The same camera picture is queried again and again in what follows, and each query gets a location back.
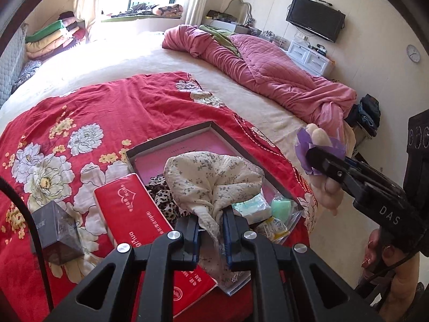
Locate pale green tissue packet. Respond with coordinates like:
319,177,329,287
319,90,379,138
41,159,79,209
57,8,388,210
232,192,272,225

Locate green sponge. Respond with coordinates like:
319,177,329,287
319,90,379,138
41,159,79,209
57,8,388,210
271,198,294,223

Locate leopard print cloth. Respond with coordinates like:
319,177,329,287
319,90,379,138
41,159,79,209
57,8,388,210
145,174,188,228

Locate white floral fabric cloth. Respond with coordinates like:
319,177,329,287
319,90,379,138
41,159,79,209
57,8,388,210
163,150,265,242

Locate beige plush bear purple dress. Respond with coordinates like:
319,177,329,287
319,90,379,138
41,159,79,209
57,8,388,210
295,124,346,216

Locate right hand red nails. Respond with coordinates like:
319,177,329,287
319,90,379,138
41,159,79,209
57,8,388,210
361,228,422,322

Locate red flat gift box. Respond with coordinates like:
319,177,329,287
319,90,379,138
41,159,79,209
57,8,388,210
94,173,217,317

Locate pink book in tray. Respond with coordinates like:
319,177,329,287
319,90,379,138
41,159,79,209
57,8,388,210
134,129,269,188

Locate dark clothes pile on chair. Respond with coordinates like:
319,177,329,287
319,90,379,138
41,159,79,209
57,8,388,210
345,94,381,137

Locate dark grey square box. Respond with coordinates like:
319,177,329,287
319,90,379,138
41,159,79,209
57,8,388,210
32,201,84,265

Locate red floral bed cover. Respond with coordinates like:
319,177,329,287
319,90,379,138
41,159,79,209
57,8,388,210
1,72,312,321

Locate white drawer cabinet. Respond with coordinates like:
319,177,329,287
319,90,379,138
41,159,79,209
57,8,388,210
286,42,334,78

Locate pink quilted duvet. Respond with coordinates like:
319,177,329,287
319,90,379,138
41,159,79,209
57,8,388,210
162,25,357,142

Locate beige bed sheet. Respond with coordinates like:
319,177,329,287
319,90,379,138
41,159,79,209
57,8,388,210
0,30,356,236

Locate stack of folded blankets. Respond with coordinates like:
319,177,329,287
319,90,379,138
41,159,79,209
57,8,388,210
25,11,87,62

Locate grey quilted headboard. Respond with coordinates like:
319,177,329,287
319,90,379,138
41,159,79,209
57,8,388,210
0,23,28,107

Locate black cable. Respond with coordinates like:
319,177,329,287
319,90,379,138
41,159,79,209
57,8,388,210
0,175,55,313

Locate round wall clock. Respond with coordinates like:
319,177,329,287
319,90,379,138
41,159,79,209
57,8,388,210
406,44,421,63

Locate black wall television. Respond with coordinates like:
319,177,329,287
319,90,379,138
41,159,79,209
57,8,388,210
286,0,345,43

